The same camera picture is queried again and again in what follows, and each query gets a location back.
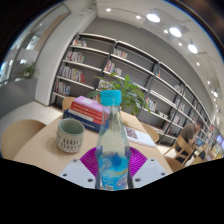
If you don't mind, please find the round ceiling lights group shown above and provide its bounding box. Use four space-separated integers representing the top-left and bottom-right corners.
104 6 221 98

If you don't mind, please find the clear blue-capped drink bottle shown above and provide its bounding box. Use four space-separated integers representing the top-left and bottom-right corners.
94 89 134 192

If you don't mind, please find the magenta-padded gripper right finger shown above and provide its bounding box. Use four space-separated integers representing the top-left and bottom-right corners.
127 146 168 190

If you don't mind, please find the slatted wooden chairs group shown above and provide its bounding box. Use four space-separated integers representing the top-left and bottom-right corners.
172 134 224 164

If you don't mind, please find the small potted plant by window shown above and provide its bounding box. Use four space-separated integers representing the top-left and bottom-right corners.
22 62 40 80

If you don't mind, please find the green leafy potted plant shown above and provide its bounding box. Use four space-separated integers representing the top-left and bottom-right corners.
87 73 151 116

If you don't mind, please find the white patterned-cover book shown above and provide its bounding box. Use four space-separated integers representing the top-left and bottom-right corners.
123 125 157 149

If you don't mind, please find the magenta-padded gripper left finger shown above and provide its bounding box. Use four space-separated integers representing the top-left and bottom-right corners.
59 146 99 190

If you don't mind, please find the green patterned ceramic cup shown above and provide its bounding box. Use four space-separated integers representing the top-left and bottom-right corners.
55 118 86 154

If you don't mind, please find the curved-back wooden chair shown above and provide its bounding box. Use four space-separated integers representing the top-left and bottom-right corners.
0 119 48 160
141 122 160 144
61 96 77 113
164 156 188 173

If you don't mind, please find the grey bookshelf unit with books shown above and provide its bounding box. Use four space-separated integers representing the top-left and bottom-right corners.
49 32 218 158

